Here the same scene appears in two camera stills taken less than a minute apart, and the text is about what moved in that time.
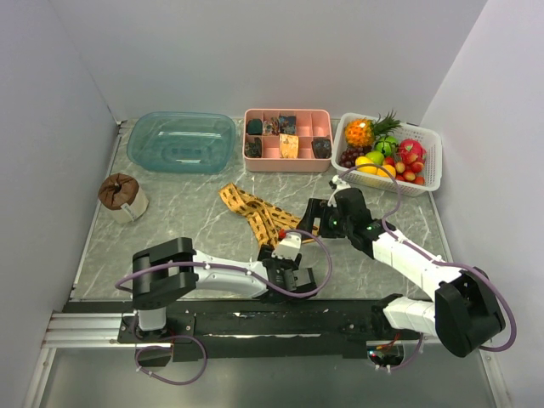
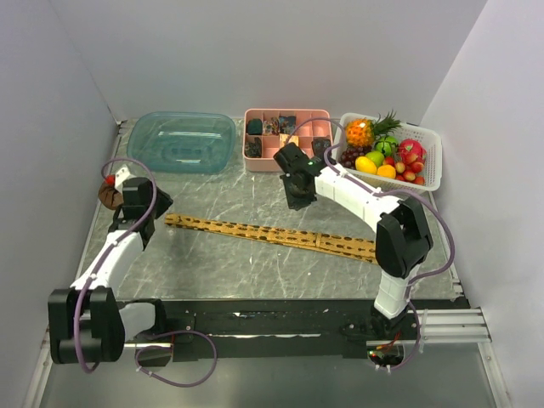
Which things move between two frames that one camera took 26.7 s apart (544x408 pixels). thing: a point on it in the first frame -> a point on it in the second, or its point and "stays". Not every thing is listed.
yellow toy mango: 365,169 stays
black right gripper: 316,209 -> 297,204
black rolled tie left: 253,149 stays
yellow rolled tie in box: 289,144 stays
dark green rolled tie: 255,127 stays
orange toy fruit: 391,169 stays
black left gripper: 266,252 -> 164,201
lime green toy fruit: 376,157 stays
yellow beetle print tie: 269,220 -> 346,246
